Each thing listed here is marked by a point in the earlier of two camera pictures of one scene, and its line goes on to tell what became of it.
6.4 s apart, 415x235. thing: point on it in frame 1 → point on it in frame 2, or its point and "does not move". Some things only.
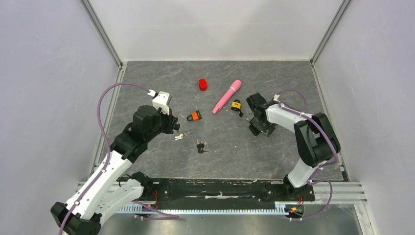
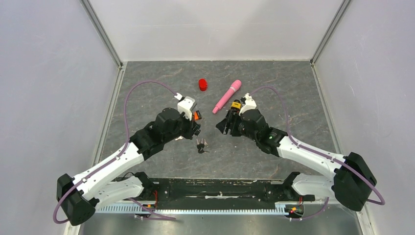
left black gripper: [171, 121] → [193, 127]
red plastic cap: [203, 84] does not move
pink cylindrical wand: [227, 96] does not move
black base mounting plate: [250, 190] does not move
